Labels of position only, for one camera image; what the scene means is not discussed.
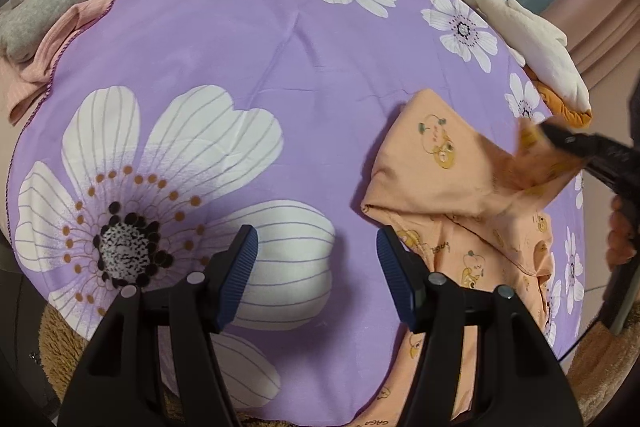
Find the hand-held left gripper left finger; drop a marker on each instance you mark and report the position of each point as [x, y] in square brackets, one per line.
[240, 277]

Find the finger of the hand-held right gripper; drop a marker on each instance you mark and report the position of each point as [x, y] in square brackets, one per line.
[580, 144]

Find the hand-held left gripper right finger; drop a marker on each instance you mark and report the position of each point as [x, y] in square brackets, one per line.
[395, 277]

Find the orange cartoon print shirt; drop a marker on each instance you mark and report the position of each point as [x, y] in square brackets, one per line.
[435, 177]

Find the person's right hand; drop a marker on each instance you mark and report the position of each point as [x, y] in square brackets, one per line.
[625, 232]

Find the white goose plush toy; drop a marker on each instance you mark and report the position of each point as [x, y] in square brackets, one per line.
[530, 32]

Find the pink curtain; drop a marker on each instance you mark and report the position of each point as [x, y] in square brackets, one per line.
[600, 22]

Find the brown fluffy fabric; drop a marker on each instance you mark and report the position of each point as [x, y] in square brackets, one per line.
[65, 357]

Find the purple floral bed cover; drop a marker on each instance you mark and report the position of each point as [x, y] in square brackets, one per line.
[225, 57]

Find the pink ribbed cloth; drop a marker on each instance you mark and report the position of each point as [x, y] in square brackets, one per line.
[65, 37]

